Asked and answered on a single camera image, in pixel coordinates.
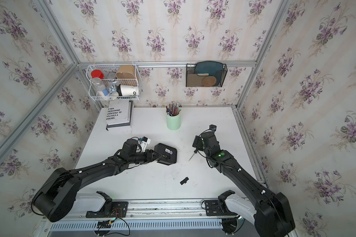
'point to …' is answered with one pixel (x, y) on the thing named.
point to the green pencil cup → (173, 122)
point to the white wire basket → (113, 82)
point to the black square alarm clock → (168, 154)
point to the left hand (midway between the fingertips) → (161, 159)
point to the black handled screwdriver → (195, 151)
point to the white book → (118, 112)
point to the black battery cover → (184, 180)
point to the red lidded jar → (97, 73)
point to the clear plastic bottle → (96, 82)
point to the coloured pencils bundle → (172, 109)
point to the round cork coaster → (209, 81)
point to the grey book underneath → (131, 120)
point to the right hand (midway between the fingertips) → (202, 138)
